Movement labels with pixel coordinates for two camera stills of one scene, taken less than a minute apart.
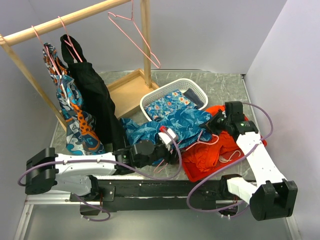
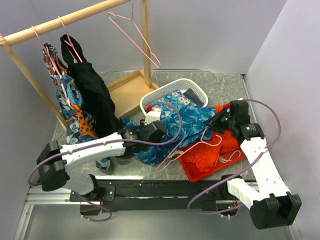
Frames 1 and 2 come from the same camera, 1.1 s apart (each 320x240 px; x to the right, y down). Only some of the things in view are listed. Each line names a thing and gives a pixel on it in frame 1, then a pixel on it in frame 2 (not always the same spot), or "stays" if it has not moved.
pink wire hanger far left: [47, 50] stays
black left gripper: [170, 157] -> [142, 122]
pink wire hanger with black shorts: [70, 44] stays
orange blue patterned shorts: [82, 137] stays
